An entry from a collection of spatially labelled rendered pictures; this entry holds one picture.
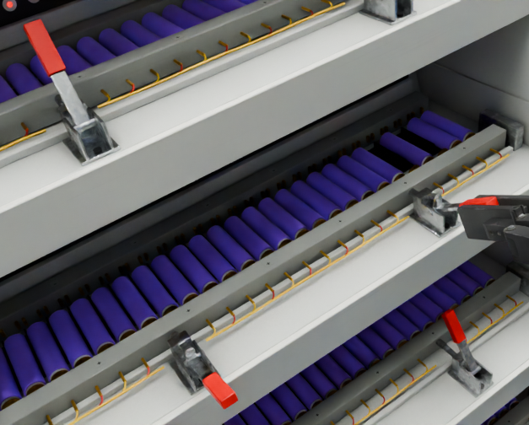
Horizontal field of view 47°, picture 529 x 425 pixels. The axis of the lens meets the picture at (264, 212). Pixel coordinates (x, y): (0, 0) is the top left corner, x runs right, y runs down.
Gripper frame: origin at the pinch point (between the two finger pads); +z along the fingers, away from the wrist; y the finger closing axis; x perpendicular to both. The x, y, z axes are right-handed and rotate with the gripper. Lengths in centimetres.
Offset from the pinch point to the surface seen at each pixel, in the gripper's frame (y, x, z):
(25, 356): -37.6, 5.4, 15.9
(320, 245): -11.3, 2.4, 10.8
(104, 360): -32.4, 3.2, 11.0
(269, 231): -13.7, 4.8, 14.8
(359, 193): -3.7, 4.0, 13.7
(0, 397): -40.4, 4.0, 13.5
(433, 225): -1.0, -0.6, 8.1
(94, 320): -31.5, 5.3, 15.6
